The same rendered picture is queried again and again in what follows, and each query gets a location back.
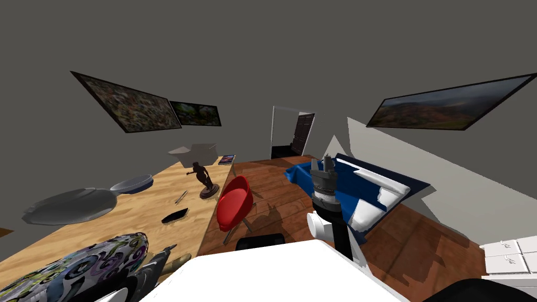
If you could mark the small green wall picture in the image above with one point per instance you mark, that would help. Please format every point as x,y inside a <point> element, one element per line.
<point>196,113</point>

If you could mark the grey frying pan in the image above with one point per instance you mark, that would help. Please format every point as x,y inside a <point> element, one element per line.
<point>71,206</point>

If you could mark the dark brown figure statue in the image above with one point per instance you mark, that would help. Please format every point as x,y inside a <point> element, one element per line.
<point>204,178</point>

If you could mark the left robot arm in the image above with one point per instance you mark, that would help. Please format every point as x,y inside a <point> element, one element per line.
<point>110,295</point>

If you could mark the tan stick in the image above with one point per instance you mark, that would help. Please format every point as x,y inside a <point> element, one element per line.
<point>176,263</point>

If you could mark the grey pen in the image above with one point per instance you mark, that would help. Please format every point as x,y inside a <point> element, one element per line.
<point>181,197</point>

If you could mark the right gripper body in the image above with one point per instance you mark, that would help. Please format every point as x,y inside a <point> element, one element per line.
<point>324,181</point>

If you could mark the wide landscape wall picture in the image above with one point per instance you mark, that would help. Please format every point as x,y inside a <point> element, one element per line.
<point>449,105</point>

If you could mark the blue and white bed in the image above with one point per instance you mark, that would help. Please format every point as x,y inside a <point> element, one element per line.
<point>356,188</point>

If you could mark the grey open box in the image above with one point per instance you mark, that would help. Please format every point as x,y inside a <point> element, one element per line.
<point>197,154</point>

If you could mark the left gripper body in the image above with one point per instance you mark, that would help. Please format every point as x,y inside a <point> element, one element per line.
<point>152,268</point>

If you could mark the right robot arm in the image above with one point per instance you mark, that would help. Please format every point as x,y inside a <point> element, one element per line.
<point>340,235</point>

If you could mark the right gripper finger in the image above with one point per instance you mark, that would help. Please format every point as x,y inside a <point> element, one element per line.
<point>316,165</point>
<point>328,163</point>

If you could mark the black flat dish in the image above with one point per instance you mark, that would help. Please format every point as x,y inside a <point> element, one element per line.
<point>175,216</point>

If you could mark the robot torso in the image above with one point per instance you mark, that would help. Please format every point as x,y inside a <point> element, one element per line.
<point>272,277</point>

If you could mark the swirl patterned round object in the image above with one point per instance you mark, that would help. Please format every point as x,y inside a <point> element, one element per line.
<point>79,268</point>

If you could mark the grey blue bowl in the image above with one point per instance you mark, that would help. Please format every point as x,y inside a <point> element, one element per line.
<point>133,184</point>

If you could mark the light wooden desk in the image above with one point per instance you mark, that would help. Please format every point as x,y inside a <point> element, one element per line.
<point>138,214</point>

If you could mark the white drawer cabinet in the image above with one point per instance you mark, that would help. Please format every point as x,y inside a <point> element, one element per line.
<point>509,258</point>

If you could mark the red round chair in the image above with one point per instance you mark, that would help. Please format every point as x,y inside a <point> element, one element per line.
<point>233,203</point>

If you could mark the dark brown door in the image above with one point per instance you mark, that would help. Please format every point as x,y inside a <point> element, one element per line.
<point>303,132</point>

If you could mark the large mottled wall picture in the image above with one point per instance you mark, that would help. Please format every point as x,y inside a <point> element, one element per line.
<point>134,107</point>

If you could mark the blue book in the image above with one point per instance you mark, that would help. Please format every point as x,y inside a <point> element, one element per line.
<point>226,160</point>

